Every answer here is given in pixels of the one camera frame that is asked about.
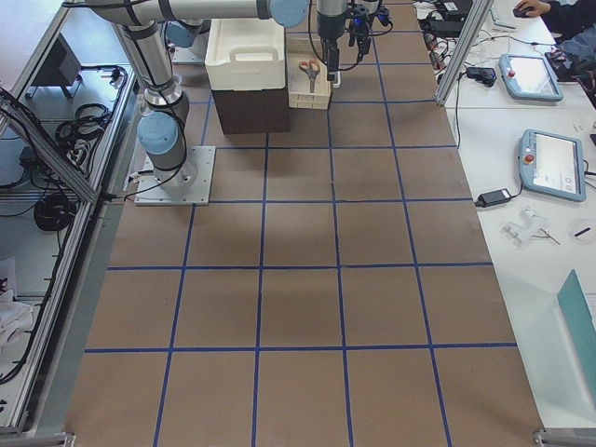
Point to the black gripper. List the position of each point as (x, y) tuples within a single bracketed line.
[(331, 29)]

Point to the grey orange handled scissors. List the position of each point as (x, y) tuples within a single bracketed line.
[(311, 69)]

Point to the wooden drawer with white handle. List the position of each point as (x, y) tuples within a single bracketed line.
[(308, 86)]

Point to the dark brown drawer cabinet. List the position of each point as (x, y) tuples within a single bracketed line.
[(253, 111)]

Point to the white foam box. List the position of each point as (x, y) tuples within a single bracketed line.
[(246, 54)]

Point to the far blue teach pendant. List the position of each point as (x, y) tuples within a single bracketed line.
[(529, 78)]

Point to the blue teach pendant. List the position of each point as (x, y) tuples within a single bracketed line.
[(529, 78), (552, 164)]

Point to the black power adapter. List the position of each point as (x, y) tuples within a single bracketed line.
[(493, 198)]

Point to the person at desk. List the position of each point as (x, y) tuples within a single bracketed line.
[(573, 57)]

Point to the near blue teach pendant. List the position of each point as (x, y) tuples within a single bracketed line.
[(552, 164)]

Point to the teal folder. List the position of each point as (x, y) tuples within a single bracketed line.
[(578, 319)]

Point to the aluminium frame post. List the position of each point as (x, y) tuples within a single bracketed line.
[(475, 19)]

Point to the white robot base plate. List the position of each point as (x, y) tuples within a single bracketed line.
[(190, 186)]

